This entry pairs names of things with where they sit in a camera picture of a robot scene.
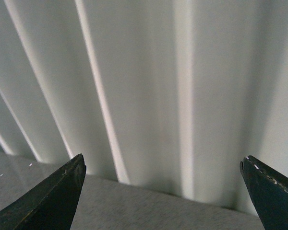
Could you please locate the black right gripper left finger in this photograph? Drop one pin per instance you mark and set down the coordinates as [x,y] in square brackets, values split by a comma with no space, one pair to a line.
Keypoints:
[51,204]

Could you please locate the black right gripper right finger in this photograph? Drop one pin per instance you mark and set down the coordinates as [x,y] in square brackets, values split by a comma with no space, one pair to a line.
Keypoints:
[268,190]

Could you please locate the white curtain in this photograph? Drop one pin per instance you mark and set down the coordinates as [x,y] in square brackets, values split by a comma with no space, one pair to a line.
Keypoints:
[168,95]

